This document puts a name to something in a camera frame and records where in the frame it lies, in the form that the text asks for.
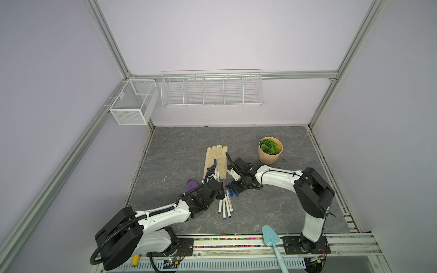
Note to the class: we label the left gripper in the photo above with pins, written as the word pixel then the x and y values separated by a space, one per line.
pixel 221 193

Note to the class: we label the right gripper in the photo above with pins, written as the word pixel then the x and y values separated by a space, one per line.
pixel 235 188

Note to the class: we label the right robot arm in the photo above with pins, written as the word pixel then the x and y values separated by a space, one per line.
pixel 314 193

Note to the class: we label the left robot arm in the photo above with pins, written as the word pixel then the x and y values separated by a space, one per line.
pixel 132 232

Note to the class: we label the white marker pen six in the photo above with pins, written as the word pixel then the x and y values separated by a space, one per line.
pixel 229 201

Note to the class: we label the white marker pen five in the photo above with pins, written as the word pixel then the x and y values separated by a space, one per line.
pixel 227 207

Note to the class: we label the beige fabric glove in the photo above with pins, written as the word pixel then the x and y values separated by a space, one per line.
pixel 217 155

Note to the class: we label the tan pot with green plant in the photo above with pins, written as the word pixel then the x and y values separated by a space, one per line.
pixel 269 150

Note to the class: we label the light blue shovel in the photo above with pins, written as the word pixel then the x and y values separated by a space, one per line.
pixel 271 239

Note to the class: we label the white mesh box basket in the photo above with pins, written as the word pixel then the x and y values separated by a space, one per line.
pixel 135 102

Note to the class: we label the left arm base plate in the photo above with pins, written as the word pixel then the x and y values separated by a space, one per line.
pixel 180 247

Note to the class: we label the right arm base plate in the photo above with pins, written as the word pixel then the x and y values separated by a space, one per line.
pixel 298 244

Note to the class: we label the white wire shelf basket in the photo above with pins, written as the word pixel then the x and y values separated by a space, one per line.
pixel 212 88

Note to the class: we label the yellow handled tool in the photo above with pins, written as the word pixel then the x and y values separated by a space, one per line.
pixel 136 260

